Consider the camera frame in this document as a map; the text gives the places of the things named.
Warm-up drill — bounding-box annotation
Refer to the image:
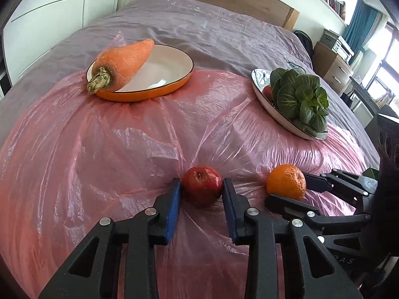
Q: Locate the orange mandarin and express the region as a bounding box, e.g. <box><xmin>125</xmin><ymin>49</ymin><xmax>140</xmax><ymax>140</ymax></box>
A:
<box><xmin>266</xmin><ymin>164</ymin><xmax>306</xmax><ymax>201</ymax></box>

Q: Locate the red apple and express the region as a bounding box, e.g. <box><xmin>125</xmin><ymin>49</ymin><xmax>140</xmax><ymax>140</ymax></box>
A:
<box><xmin>182</xmin><ymin>166</ymin><xmax>223</xmax><ymax>208</ymax></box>

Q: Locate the green rectangular tray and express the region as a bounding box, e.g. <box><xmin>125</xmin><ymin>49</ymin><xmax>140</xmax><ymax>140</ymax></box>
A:
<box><xmin>362</xmin><ymin>167</ymin><xmax>379</xmax><ymax>180</ymax></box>

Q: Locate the green leafy vegetable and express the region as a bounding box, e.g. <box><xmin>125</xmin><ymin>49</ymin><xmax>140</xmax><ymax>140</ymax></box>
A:
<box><xmin>269</xmin><ymin>68</ymin><xmax>329</xmax><ymax>139</ymax></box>

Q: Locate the pink plastic sheet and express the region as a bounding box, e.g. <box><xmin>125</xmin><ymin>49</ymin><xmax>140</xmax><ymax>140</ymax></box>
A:
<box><xmin>0</xmin><ymin>30</ymin><xmax>369</xmax><ymax>299</ymax></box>

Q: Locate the wooden drawer cabinet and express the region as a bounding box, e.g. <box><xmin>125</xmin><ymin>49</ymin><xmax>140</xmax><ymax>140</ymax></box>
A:
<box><xmin>312</xmin><ymin>42</ymin><xmax>353</xmax><ymax>96</ymax></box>

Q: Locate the white enamel plate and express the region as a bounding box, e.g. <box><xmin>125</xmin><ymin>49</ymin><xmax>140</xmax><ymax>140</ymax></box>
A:
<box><xmin>250</xmin><ymin>68</ymin><xmax>329</xmax><ymax>141</ymax></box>

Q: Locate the white printer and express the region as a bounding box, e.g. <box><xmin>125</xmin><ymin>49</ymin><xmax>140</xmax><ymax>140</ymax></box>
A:
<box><xmin>319</xmin><ymin>29</ymin><xmax>354</xmax><ymax>64</ymax></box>

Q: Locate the black backpack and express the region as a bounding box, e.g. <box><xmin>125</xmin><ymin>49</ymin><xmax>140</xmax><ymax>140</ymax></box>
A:
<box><xmin>294</xmin><ymin>30</ymin><xmax>314</xmax><ymax>59</ymax></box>

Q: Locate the teal curtain right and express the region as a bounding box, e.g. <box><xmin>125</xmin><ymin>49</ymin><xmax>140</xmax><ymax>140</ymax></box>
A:
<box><xmin>344</xmin><ymin>0</ymin><xmax>387</xmax><ymax>55</ymax></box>

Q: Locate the orange carrot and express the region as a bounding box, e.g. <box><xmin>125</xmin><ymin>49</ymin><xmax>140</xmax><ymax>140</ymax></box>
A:
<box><xmin>87</xmin><ymin>39</ymin><xmax>155</xmax><ymax>94</ymax></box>

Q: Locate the orange oval dish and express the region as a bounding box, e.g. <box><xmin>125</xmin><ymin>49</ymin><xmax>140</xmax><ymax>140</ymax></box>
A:
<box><xmin>96</xmin><ymin>44</ymin><xmax>194</xmax><ymax>103</ymax></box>

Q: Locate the white sliding wardrobe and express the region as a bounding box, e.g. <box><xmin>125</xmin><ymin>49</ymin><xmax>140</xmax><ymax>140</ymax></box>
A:
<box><xmin>2</xmin><ymin>0</ymin><xmax>118</xmax><ymax>86</ymax></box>

